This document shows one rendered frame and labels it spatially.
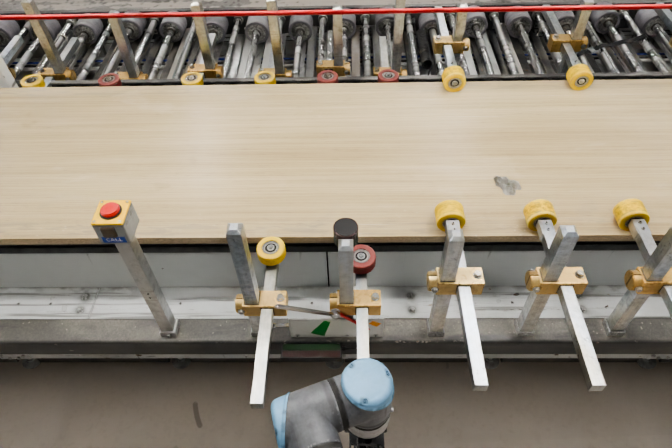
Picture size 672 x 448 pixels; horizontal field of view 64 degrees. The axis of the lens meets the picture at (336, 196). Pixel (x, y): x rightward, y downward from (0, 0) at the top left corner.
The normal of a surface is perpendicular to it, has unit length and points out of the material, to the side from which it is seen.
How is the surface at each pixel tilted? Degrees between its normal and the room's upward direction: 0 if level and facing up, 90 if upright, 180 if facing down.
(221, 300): 0
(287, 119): 0
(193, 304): 0
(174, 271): 90
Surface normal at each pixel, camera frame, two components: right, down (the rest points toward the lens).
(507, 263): -0.01, 0.73
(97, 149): -0.03, -0.68
